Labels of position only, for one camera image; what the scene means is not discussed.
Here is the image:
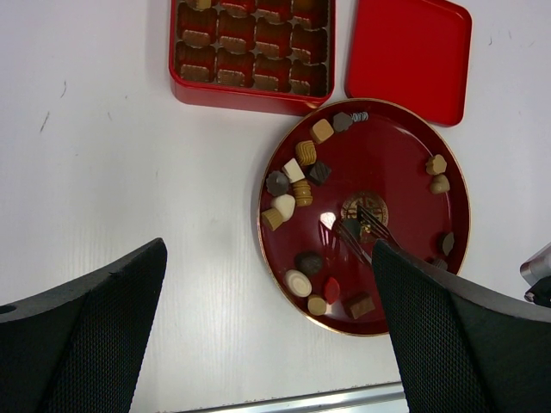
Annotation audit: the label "small metal spring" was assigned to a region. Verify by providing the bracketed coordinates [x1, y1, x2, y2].
[350, 112, 369, 123]

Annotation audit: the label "aluminium rail with cable duct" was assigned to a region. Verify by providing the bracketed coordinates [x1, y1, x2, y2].
[192, 382, 410, 412]

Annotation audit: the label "white round swirl chocolate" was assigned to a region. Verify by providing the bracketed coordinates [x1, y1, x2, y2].
[284, 269, 313, 298]

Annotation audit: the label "brown shell chocolate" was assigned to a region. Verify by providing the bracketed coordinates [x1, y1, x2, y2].
[431, 257, 449, 271]

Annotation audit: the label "tan round chocolate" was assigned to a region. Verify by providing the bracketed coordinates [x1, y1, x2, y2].
[307, 294, 327, 317]

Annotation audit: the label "white dome chocolate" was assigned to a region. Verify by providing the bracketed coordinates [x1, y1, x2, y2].
[270, 194, 296, 222]

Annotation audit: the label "dark cone chocolate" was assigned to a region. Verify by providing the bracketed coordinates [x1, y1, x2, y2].
[294, 251, 324, 277]

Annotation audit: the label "dark round chocolate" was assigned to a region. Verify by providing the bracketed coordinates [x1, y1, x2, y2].
[342, 219, 362, 237]

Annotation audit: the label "dark square chocolate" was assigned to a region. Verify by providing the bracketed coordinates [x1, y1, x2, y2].
[306, 160, 331, 186]

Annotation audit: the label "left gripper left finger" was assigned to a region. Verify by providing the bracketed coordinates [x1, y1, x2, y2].
[1, 238, 167, 412]

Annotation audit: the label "red box lid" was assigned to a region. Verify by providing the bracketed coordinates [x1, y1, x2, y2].
[344, 0, 473, 126]

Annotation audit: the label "tan ridged chocolate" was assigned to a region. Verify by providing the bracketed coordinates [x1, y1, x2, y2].
[261, 207, 283, 231]

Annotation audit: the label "tan barrel chocolate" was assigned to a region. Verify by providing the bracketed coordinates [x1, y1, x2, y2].
[292, 179, 313, 207]

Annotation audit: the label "red chocolate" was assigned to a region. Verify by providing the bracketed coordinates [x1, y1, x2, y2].
[323, 277, 341, 305]

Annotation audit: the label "white cube chocolate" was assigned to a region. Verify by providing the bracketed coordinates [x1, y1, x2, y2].
[282, 157, 305, 184]

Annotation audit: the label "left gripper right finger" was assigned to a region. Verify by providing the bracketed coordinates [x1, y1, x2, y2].
[372, 240, 550, 412]

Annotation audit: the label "dark flower chocolate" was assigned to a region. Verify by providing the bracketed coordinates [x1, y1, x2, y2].
[332, 112, 354, 133]

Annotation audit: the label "red chocolate box with tray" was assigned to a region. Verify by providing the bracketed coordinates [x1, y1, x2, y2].
[168, 1, 336, 115]

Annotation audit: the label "round dark red plate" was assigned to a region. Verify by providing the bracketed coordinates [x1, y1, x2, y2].
[257, 99, 471, 336]

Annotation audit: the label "small tan square chocolate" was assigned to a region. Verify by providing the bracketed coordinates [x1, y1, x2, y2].
[185, 0, 212, 11]

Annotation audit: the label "brown rectangular chocolate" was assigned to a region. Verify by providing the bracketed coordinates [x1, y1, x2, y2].
[344, 292, 375, 320]

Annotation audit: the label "brown leaf chocolate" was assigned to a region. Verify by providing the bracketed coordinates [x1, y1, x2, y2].
[438, 232, 455, 256]

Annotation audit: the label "grey flower chocolate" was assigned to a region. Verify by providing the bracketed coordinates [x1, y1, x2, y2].
[265, 170, 289, 197]

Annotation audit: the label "tan heart chocolate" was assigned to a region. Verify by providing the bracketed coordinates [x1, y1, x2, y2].
[430, 174, 450, 194]

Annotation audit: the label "tan wavy chocolate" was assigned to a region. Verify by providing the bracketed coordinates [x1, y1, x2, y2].
[295, 140, 317, 167]

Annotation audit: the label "metal tongs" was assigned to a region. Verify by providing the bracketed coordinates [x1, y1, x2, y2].
[319, 205, 399, 266]

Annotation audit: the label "tan flower chocolate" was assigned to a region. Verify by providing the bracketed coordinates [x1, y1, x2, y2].
[425, 154, 447, 176]

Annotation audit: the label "right camera mount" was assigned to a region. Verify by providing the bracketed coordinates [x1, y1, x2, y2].
[520, 243, 551, 308]

